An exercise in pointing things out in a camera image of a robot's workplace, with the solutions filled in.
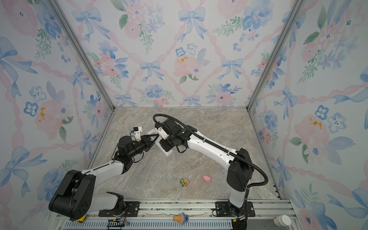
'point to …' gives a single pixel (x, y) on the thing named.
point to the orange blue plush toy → (181, 218)
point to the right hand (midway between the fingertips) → (163, 142)
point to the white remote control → (157, 142)
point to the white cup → (281, 221)
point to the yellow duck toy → (81, 219)
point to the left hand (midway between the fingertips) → (159, 135)
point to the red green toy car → (184, 182)
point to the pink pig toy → (207, 178)
